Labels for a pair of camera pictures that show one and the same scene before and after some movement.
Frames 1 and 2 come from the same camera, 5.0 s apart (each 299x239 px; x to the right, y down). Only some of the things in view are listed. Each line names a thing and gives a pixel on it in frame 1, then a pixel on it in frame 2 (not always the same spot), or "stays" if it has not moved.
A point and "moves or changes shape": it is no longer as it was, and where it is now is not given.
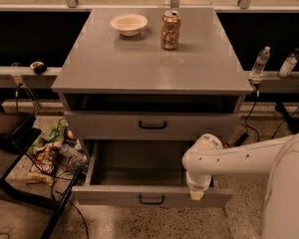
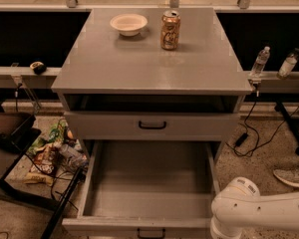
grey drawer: x=142 y=172 moves or changes shape
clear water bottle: x=260 y=62 stays
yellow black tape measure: x=38 y=67 stays
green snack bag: x=56 y=135 stays
